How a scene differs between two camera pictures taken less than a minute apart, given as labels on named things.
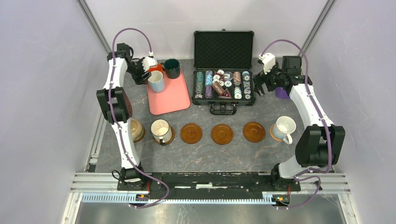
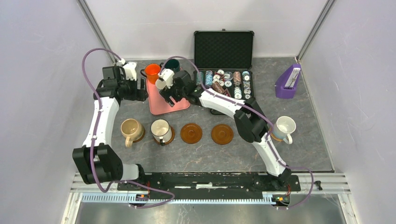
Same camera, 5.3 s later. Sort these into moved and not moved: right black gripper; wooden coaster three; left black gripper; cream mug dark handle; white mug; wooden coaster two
Moved: left black gripper; right black gripper
Not moved: wooden coaster two; white mug; wooden coaster three; cream mug dark handle
